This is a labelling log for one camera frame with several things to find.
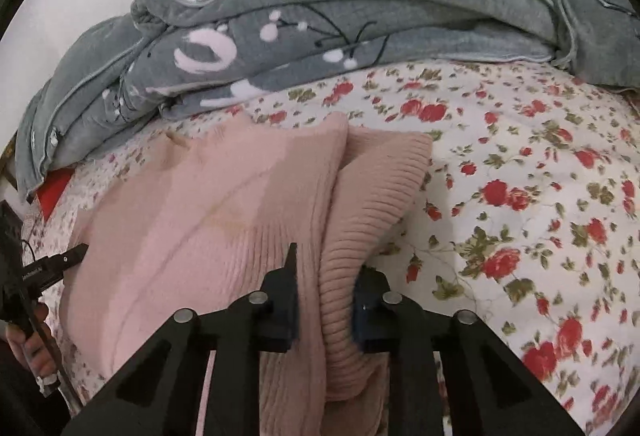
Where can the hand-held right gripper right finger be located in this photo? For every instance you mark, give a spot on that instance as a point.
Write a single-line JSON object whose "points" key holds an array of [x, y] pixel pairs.
{"points": [[361, 316]]}

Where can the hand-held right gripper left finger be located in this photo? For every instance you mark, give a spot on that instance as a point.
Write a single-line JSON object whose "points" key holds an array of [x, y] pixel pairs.
{"points": [[280, 311]]}

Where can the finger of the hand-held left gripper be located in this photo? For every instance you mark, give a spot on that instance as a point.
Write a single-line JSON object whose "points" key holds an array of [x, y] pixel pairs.
{"points": [[62, 262]]}

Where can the pink knit sweater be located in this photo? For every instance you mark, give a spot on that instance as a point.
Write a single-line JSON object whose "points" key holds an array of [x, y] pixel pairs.
{"points": [[200, 226]]}

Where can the person's left hand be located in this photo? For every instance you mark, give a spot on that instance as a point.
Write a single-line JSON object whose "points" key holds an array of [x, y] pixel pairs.
{"points": [[30, 352]]}

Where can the red cloth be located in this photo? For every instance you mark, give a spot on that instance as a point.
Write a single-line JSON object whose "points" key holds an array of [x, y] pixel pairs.
{"points": [[52, 196]]}

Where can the wooden bed headboard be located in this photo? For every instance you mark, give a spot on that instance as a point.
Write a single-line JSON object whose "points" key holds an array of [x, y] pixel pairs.
{"points": [[7, 169]]}

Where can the floral bed sheet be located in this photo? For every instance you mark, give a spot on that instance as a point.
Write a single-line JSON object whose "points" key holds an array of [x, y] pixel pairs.
{"points": [[525, 216]]}

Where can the grey printed quilt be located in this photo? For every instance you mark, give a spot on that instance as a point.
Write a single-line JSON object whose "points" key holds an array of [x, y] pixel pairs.
{"points": [[400, 16]]}

